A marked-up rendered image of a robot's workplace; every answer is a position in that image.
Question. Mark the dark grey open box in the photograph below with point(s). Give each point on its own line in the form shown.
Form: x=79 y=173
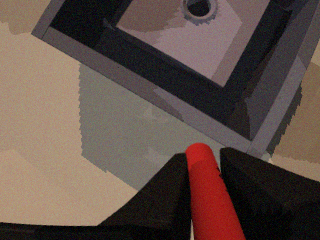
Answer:
x=244 y=114

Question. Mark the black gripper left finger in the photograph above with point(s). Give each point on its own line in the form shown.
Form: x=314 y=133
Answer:
x=161 y=210

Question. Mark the red peg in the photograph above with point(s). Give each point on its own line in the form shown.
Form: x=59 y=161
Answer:
x=213 y=216

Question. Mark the pinkish-brown square plate with hole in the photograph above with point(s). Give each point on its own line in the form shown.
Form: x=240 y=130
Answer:
x=201 y=39

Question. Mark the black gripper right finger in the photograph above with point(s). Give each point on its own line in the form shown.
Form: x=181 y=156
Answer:
x=270 y=203

